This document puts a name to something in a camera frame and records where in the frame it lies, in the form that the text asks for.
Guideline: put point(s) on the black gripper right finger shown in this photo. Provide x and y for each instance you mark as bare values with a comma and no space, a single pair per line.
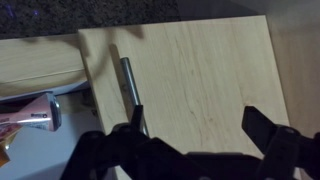
284,148

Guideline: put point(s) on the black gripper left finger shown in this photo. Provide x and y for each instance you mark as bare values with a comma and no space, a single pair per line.
139,156

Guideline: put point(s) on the door metal handle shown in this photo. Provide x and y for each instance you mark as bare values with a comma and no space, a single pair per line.
131,90

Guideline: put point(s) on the cupboard door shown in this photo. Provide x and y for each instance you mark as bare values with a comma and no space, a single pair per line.
194,79

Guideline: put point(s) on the pink can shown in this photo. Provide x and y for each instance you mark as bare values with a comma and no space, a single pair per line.
43,113

